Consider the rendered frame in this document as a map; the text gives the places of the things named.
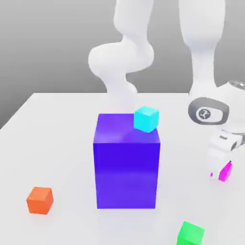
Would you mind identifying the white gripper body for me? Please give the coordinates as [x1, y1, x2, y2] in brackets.
[207, 132, 240, 167]

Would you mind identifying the small magenta cube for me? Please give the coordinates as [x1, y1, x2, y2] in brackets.
[210, 162, 233, 182]

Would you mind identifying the small cyan cube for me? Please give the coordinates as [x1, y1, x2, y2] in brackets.
[133, 106, 160, 134]

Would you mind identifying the small green cube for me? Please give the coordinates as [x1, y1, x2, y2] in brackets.
[176, 221, 205, 245]

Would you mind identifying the small orange cube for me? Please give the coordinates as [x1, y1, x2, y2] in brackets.
[26, 187, 54, 215]

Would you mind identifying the large purple box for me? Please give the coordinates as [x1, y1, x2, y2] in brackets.
[93, 113, 161, 210]

